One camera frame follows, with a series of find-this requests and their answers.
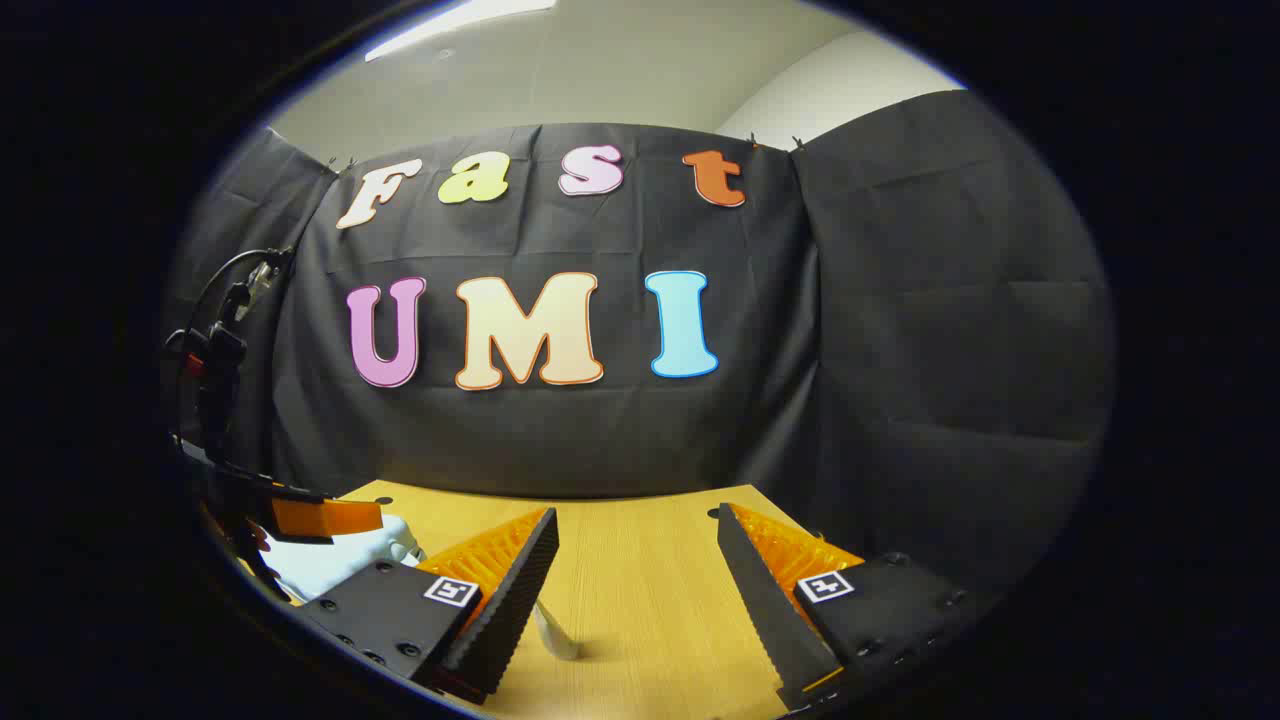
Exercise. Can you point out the black backdrop cloth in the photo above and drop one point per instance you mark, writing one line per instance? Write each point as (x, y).
(900, 350)

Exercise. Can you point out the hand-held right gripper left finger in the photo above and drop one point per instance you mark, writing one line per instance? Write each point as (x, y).
(510, 610)

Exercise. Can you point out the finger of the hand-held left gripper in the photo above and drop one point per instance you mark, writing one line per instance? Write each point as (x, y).
(320, 518)

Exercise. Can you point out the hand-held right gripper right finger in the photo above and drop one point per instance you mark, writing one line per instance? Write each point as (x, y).
(765, 610)

